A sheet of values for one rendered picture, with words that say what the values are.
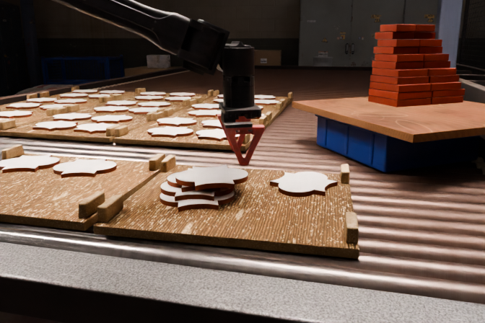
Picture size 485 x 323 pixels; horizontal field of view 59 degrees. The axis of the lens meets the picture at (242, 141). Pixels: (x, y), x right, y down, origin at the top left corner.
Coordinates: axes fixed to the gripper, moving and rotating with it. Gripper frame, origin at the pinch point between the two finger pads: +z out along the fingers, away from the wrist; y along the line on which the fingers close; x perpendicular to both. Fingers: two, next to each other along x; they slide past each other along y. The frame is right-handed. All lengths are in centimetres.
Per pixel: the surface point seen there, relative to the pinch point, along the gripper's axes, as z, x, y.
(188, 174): 3.7, -9.8, -1.0
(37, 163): 6, -43, -24
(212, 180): 3.8, -5.5, 3.5
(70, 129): 8, -46, -68
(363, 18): -46, 291, -585
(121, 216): 7.5, -21.2, 8.0
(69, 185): 7.5, -33.3, -9.6
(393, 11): -56, 335, -574
